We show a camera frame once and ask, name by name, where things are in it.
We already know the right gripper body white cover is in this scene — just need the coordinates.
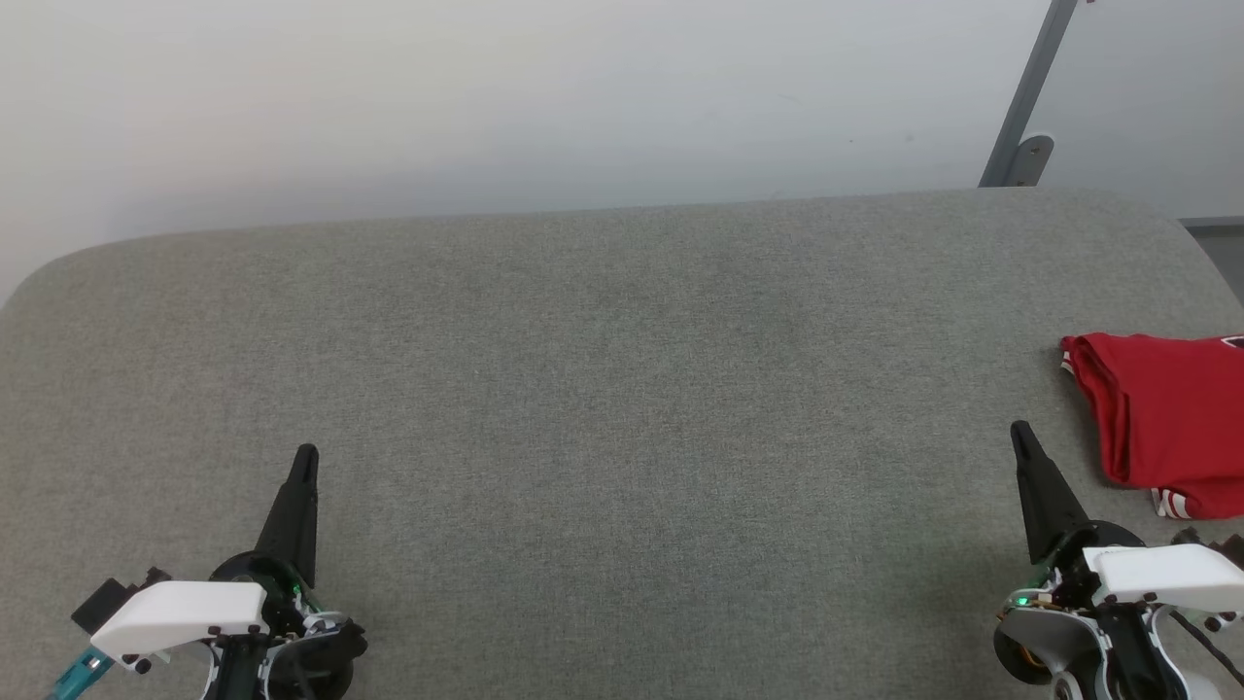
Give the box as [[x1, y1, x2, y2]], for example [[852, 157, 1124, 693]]
[[1030, 522, 1244, 609]]

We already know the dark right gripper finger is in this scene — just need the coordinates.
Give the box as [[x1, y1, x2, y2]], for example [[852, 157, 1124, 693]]
[[1011, 420, 1089, 565]]

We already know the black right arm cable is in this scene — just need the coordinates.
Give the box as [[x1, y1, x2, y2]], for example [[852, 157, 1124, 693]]
[[1166, 611, 1244, 686]]

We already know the grey metal pole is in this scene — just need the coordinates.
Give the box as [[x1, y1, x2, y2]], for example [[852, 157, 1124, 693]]
[[979, 0, 1080, 188]]

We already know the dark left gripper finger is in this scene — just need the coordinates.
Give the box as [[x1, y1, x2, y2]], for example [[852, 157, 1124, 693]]
[[256, 444, 320, 584]]

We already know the grey metal wall bracket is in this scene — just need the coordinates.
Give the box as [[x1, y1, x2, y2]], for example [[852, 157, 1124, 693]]
[[1006, 134, 1055, 188]]

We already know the teal cable plug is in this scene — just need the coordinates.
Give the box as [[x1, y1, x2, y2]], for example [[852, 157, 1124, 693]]
[[47, 647, 113, 700]]

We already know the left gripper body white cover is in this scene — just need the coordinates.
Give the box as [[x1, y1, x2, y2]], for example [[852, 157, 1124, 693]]
[[89, 550, 317, 674]]

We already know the red and white shirt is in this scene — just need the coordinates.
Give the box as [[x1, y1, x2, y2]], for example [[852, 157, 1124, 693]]
[[1059, 332, 1244, 521]]

